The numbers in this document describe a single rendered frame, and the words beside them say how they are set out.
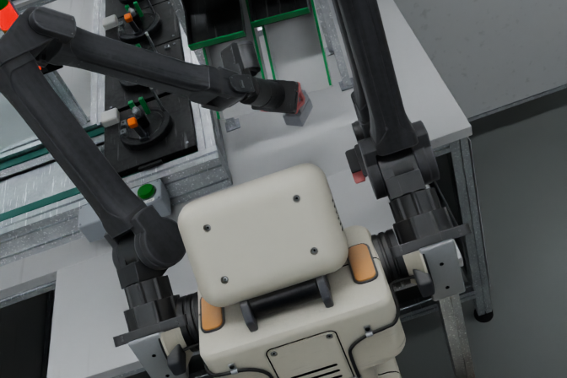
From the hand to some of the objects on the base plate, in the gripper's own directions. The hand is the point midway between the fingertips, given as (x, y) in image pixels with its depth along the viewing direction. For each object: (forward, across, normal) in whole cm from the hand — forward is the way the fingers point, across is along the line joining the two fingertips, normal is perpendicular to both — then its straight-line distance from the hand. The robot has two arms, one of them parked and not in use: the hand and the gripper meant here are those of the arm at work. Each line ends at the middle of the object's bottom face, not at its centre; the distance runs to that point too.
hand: (293, 99), depth 154 cm
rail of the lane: (-8, -57, -38) cm, 69 cm away
